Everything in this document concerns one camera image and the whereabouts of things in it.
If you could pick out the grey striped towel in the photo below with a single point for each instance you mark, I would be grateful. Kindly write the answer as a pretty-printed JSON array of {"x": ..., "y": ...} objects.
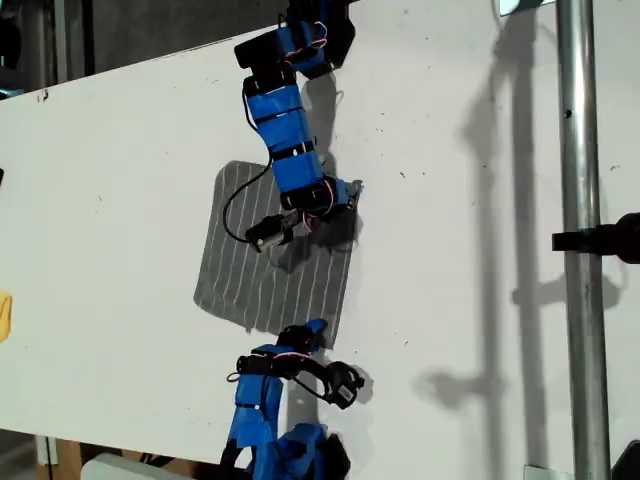
[{"x": 240, "y": 280}]

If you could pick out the white plastic box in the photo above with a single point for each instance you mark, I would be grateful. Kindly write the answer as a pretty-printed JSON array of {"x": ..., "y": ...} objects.
[{"x": 115, "y": 467}]

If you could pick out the black clamp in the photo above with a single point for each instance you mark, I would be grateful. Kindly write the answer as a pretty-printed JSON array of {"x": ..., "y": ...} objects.
[{"x": 600, "y": 240}]

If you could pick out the yellow object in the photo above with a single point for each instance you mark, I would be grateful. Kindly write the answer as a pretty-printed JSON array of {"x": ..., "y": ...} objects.
[{"x": 5, "y": 315}]

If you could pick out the black rounded object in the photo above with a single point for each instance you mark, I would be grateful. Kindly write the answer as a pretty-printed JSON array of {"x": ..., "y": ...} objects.
[{"x": 627, "y": 462}]

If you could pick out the black camera box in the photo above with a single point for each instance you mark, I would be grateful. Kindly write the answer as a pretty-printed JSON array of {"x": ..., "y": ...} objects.
[
  {"x": 345, "y": 387},
  {"x": 265, "y": 235}
]

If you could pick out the wooden table frame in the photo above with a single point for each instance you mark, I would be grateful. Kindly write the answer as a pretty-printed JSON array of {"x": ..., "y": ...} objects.
[{"x": 70, "y": 457}]

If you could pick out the steel post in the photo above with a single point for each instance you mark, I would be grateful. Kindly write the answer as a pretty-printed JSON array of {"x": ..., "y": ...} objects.
[{"x": 580, "y": 150}]

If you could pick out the grey vertical rail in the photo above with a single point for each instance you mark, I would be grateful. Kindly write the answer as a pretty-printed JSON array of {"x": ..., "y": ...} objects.
[{"x": 60, "y": 40}]

